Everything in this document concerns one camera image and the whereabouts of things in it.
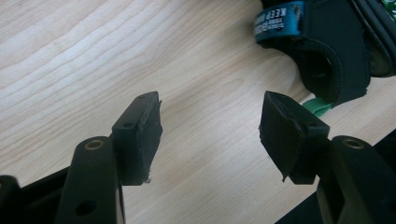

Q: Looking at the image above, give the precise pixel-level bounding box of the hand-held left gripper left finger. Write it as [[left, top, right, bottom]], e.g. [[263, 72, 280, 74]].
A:
[[111, 91, 163, 187]]

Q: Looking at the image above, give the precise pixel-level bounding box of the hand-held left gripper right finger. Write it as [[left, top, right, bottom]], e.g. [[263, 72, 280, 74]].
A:
[[259, 91, 331, 185]]

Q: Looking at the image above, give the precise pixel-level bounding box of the black fabric brace with blue strap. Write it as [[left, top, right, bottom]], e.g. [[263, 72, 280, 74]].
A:
[[253, 0, 372, 107]]

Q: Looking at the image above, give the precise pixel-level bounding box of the black case with metal disc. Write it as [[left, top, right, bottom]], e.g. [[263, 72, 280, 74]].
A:
[[348, 0, 396, 78]]

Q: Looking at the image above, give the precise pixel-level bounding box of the green strap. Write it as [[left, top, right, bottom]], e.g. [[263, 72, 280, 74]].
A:
[[302, 96, 336, 119]]

